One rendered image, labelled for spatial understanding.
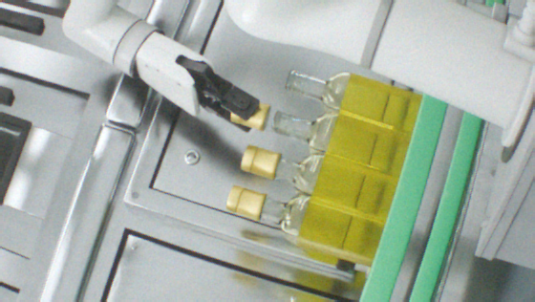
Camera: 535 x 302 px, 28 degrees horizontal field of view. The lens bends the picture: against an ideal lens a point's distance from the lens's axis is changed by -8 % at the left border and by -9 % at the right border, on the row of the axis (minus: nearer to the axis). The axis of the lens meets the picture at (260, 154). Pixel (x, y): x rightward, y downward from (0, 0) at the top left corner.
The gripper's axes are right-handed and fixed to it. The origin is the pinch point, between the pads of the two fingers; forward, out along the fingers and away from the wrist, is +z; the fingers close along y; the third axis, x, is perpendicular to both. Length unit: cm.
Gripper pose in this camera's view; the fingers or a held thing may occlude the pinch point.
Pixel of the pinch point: (241, 109)
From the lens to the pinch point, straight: 147.8
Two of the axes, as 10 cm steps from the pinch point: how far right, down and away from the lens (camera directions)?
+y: -0.1, -3.3, -9.4
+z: 8.4, 5.1, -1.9
